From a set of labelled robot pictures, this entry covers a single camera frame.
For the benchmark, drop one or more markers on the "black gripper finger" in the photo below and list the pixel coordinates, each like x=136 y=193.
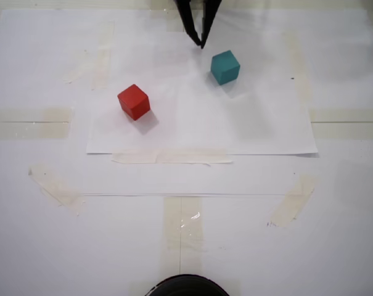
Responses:
x=209 y=18
x=189 y=18

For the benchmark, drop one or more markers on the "red cube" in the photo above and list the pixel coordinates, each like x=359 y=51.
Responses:
x=133 y=101

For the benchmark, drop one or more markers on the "blue-green cube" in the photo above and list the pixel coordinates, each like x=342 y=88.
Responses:
x=224 y=66

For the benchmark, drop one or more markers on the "white paper sheet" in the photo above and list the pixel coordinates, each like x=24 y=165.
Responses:
x=204 y=123

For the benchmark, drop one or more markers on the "large white paper underlay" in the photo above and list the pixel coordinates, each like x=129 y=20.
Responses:
x=35 y=61

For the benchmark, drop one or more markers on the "black round stand base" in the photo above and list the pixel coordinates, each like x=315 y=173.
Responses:
x=187 y=286

